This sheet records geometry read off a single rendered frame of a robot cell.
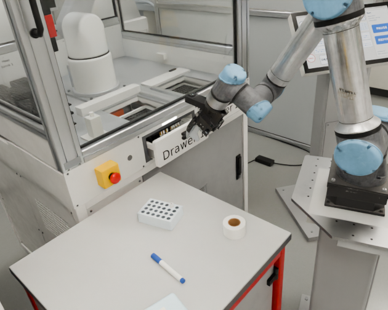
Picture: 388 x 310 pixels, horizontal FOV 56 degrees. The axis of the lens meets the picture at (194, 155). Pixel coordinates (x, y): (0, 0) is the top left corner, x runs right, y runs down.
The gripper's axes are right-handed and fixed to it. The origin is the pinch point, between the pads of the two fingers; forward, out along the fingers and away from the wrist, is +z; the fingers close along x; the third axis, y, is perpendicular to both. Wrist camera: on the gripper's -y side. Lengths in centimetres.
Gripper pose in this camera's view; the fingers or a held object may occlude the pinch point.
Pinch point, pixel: (190, 132)
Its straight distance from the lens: 138.5
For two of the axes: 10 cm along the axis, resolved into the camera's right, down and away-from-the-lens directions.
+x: 6.7, -4.3, 6.1
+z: -3.6, 5.3, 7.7
